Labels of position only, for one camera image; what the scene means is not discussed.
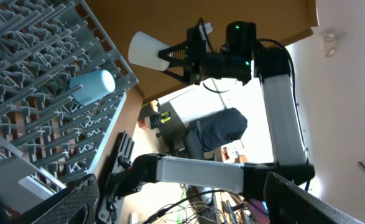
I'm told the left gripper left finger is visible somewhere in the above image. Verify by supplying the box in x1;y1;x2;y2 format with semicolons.
12;174;99;224

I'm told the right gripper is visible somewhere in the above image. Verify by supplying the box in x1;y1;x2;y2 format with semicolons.
158;19;257;85

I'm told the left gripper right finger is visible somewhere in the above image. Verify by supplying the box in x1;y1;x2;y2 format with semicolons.
264;172;360;224

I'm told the small white cup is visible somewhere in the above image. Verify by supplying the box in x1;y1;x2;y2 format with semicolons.
127;31;170;71

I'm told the light blue cup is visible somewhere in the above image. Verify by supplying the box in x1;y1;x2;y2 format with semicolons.
69;70;116;106

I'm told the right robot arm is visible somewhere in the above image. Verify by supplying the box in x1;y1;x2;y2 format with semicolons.
97;21;315;223

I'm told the grey dishwasher rack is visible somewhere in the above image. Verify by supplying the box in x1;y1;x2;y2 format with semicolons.
0;0;138;213

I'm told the black cable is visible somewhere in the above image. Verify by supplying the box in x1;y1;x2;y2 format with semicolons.
141;189;242;224

